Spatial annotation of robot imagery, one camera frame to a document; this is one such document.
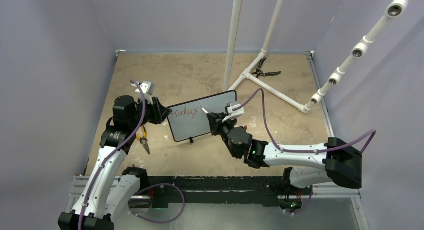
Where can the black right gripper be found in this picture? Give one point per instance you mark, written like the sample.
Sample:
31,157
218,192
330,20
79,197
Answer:
216,122

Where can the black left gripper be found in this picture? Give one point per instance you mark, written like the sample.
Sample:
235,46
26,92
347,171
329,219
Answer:
159,112

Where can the black-framed small whiteboard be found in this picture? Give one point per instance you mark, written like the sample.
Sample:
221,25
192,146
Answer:
188,119

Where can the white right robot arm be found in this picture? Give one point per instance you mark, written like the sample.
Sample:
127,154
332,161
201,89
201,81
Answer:
333,161

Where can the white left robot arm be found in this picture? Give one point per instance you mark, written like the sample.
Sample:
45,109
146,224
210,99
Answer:
100,202

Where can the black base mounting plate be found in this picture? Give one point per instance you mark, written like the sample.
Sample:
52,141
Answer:
269,191

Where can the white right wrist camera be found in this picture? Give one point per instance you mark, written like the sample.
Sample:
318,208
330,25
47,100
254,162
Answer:
233,111

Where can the yellow-handled pliers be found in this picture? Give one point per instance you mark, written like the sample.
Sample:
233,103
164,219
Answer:
143,139

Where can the aluminium frame rail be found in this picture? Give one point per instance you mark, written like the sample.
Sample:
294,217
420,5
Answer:
323,190

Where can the white PVC pipe frame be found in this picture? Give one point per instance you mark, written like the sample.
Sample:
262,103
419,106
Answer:
248,30

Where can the white pipe with camera sockets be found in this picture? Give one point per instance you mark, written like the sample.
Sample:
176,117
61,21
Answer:
395,9

